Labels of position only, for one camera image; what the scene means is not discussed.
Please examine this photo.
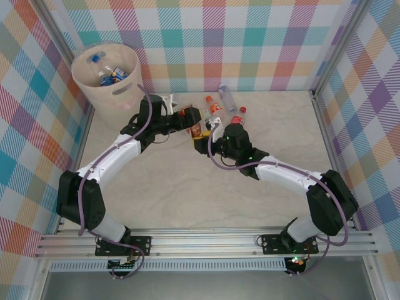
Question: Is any red label cola bottle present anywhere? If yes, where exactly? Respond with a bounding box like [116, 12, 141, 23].
[229, 106, 248, 126]

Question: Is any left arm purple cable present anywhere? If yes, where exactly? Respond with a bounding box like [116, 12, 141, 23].
[77, 83, 147, 279]

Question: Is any right aluminium floor rail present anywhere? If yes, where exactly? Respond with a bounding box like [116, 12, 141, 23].
[311, 89, 360, 232]

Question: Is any orange soda bottle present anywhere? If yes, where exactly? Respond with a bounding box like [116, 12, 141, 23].
[205, 95, 226, 119]

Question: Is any brown label drink bottle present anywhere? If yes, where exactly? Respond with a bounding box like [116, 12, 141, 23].
[178, 107, 207, 139]

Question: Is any blue label water bottle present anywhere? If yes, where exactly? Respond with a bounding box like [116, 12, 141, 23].
[97, 71, 114, 87]

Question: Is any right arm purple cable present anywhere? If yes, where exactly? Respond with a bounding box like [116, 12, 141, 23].
[207, 123, 349, 278]

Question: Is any clear bottle green label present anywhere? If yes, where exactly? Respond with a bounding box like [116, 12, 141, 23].
[202, 109, 216, 129]

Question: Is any clear bottle purple cap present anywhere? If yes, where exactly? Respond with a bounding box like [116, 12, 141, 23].
[217, 85, 238, 114]

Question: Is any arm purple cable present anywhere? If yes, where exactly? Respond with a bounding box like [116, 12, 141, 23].
[77, 83, 147, 279]
[207, 123, 349, 278]

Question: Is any right black mount plate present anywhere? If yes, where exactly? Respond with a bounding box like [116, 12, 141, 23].
[261, 233, 320, 256]

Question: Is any right control board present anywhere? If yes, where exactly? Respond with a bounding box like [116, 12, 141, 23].
[286, 255, 306, 273]

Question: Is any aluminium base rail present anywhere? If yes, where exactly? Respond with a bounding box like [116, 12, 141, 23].
[34, 227, 378, 259]

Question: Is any left black mount plate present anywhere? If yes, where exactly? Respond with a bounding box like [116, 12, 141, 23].
[94, 236, 153, 258]

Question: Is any control board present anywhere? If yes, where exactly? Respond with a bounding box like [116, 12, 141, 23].
[286, 255, 306, 273]
[107, 256, 138, 270]

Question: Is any black mount plate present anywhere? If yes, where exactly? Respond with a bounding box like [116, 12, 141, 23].
[94, 236, 153, 258]
[261, 233, 320, 256]

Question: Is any clear bottle blue cap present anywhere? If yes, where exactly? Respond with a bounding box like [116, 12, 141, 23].
[89, 52, 114, 73]

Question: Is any right aluminium frame post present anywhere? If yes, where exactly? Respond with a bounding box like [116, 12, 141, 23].
[312, 0, 374, 94]

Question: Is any white slotted cable tray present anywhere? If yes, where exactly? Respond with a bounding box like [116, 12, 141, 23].
[49, 258, 288, 273]

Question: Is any beige plastic bin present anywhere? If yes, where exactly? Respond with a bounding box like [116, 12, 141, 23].
[71, 43, 148, 132]

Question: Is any left control board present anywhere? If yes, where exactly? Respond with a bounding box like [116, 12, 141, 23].
[107, 256, 138, 270]

